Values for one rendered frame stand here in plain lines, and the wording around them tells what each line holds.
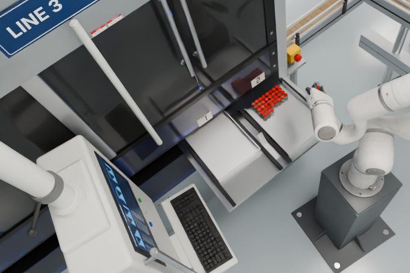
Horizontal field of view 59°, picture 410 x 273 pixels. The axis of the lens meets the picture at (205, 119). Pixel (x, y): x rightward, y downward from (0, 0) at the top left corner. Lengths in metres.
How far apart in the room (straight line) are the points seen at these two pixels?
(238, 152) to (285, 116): 0.31
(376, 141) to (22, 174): 1.14
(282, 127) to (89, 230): 1.12
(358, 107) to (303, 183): 1.53
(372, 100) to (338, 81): 1.93
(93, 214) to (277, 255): 1.66
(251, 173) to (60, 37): 1.08
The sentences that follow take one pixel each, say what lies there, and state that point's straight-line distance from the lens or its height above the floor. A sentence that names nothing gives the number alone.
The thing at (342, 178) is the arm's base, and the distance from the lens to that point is 1.82.
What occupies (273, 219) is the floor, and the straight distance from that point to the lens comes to 2.64.
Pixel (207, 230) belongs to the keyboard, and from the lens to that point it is 1.81.
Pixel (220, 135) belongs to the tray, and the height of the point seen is 0.88.
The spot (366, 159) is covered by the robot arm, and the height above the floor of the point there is 1.26.
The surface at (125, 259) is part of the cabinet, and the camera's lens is 1.11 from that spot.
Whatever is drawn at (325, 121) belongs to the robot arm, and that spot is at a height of 1.41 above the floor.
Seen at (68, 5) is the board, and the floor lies 1.94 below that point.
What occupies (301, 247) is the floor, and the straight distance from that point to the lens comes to 2.60.
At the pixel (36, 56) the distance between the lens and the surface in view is 1.18.
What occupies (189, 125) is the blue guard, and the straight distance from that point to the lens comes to 1.78.
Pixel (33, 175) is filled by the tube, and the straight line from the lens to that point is 1.00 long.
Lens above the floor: 2.56
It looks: 58 degrees down
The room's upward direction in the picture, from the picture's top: 23 degrees counter-clockwise
